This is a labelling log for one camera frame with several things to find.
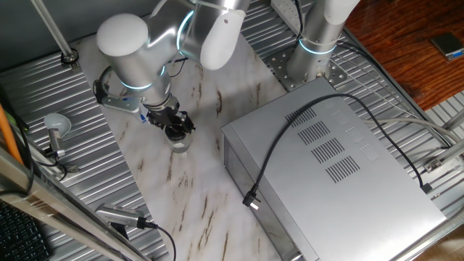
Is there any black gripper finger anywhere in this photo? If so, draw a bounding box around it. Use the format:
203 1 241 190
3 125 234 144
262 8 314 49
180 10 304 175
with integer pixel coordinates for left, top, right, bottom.
144 112 165 131
176 111 196 135

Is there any silver metal box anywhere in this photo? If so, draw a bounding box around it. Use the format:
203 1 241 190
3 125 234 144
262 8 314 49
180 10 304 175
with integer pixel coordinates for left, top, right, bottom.
220 75 447 261

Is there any aluminium rail bracket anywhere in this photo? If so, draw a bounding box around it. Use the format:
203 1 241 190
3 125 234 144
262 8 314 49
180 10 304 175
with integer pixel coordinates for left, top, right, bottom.
423 139 464 174

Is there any orange rod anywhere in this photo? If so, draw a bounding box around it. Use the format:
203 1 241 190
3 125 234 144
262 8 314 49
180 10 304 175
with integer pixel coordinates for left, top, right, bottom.
0 103 23 166

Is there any black power cable with plug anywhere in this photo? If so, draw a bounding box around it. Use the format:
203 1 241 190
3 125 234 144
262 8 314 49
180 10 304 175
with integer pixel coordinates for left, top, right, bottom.
241 93 433 211

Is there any black keyboard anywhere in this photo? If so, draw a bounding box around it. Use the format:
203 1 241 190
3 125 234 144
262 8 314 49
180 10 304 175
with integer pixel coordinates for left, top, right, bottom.
0 201 54 261

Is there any clear glass jar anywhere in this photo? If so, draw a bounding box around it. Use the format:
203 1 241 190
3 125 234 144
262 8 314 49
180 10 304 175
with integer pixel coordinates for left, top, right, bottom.
166 136 192 154

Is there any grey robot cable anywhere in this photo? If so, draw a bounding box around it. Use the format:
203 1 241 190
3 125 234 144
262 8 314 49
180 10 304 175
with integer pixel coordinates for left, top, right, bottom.
362 117 462 144

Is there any silver depth camera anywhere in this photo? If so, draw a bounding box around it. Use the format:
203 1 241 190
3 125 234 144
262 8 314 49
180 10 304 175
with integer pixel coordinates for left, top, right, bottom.
94 203 146 230

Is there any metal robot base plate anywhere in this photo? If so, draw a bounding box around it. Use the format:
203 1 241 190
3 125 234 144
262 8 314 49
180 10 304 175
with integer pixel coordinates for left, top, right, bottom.
267 45 349 92

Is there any wrist camera with metal bracket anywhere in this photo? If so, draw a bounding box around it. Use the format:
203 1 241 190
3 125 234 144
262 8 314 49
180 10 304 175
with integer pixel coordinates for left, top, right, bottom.
93 79 143 114

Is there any metal pole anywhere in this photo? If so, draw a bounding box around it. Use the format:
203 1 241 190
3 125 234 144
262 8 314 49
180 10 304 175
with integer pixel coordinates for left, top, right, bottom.
30 0 80 70

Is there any white power strip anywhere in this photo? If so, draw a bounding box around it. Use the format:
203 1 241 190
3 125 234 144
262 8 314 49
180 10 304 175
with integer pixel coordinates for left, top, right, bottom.
270 0 304 26

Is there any aluminium frame bar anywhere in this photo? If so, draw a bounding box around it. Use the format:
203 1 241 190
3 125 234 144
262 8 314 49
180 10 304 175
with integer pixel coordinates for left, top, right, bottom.
0 146 152 261

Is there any white marble board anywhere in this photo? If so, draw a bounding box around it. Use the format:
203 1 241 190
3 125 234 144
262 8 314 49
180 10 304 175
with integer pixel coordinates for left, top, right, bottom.
70 32 287 261

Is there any black camera cable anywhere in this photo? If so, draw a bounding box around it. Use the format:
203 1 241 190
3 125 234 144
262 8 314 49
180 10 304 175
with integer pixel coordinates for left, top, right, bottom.
137 216 178 261

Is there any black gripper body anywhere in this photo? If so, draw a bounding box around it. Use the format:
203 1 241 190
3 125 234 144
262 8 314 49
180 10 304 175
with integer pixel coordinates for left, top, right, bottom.
146 94 181 126

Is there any dark flat device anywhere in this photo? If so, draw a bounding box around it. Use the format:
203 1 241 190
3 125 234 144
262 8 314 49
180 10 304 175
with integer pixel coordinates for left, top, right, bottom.
430 31 464 62

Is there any black jar lid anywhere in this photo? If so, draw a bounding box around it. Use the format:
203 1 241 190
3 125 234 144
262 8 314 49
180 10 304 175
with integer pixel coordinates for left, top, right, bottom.
165 125 189 142

